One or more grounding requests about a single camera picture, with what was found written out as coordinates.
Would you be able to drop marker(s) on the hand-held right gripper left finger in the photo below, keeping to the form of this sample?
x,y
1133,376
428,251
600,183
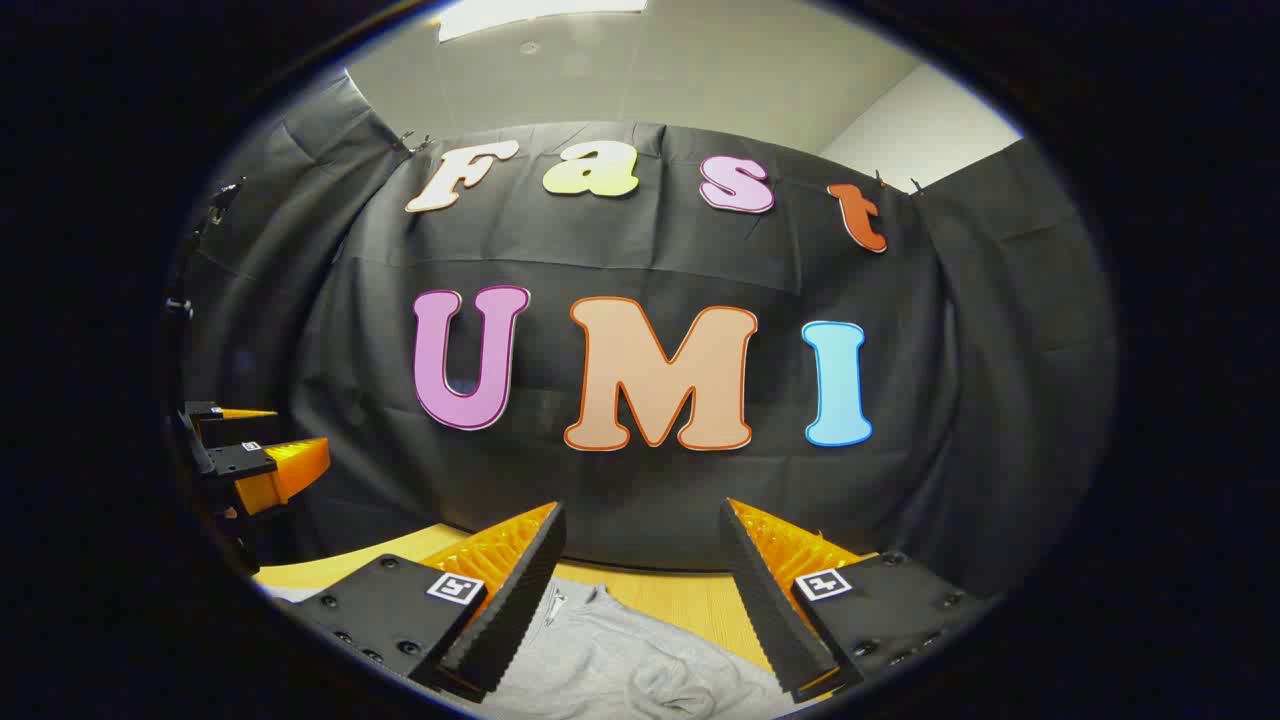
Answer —
x,y
510,610

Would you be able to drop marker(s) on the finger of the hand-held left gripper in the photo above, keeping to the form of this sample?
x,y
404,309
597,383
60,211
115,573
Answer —
x,y
205,410
290,465

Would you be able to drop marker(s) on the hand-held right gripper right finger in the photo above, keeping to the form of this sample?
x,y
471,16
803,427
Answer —
x,y
770,610

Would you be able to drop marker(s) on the grey zip-neck sweatshirt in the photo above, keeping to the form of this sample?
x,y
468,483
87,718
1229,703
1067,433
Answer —
x,y
620,660

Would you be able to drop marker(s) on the black backdrop cloth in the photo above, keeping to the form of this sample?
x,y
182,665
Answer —
x,y
600,250

